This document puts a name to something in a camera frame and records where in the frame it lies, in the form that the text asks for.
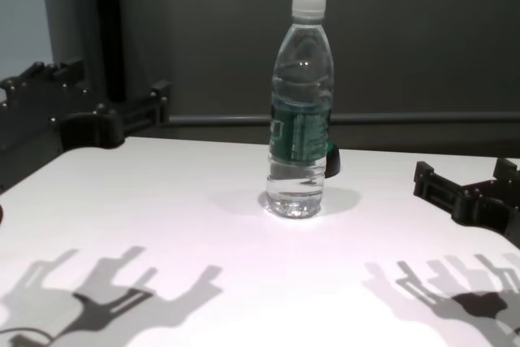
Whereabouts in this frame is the dark vertical wall post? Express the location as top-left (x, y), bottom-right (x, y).
top-left (93, 0), bottom-right (130, 104)

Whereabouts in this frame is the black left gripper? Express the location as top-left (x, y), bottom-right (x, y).
top-left (0, 60), bottom-right (171, 197)

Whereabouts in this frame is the clear plastic water bottle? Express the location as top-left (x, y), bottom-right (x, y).
top-left (266, 0), bottom-right (336, 220)

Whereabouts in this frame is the black green push button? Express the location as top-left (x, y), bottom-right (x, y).
top-left (324, 140), bottom-right (343, 180)

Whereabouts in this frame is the thin grey wall rail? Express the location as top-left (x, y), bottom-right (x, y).
top-left (168, 114), bottom-right (520, 128)

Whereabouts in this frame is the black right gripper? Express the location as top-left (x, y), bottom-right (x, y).
top-left (413, 158), bottom-right (520, 249)

